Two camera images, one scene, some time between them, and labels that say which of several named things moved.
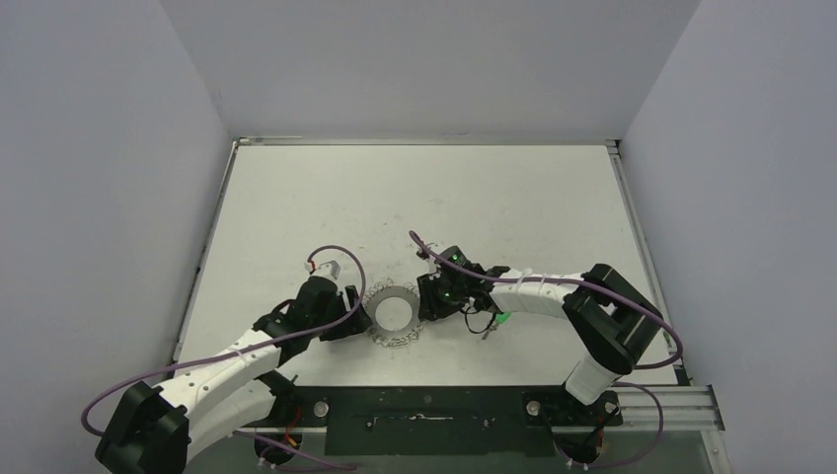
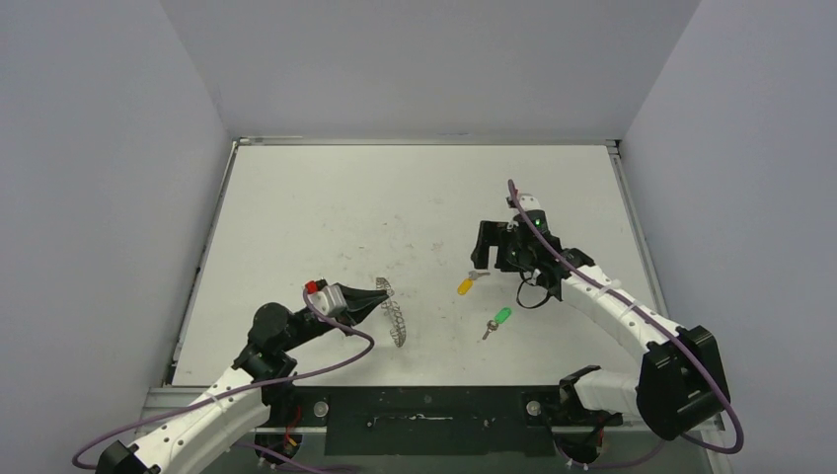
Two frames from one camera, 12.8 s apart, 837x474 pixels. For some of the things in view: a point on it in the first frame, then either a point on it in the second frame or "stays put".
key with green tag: (498, 319) stays put
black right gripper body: (431, 298) -> (495, 239)
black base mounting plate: (440, 420) stays put
